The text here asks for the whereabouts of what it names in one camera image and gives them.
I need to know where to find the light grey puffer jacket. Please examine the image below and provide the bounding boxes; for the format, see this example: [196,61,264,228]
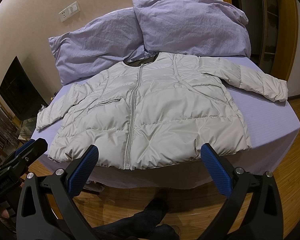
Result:
[36,53,288,170]

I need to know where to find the person's left hand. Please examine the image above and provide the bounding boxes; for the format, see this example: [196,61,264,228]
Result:
[0,205,17,219]

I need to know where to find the cluttered side table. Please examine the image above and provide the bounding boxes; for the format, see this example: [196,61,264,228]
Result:
[0,104,37,155]

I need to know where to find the black television screen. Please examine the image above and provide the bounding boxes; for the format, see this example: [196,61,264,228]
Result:
[0,57,47,121]

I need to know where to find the person's dark trouser legs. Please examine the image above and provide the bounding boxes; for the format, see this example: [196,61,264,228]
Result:
[93,189,179,239]

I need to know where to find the left lavender pillow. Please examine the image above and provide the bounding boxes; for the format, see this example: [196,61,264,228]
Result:
[48,8,152,85]

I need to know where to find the lavender pillow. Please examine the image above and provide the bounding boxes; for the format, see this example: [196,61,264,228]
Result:
[48,8,152,85]
[133,0,251,57]

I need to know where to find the right lavender pillow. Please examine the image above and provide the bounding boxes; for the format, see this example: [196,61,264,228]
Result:
[133,0,251,57]

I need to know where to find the white wall switch socket panel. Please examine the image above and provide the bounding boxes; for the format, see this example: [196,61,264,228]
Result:
[59,1,80,22]

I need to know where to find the wooden door frame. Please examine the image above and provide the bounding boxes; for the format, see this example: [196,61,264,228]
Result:
[271,0,299,81]

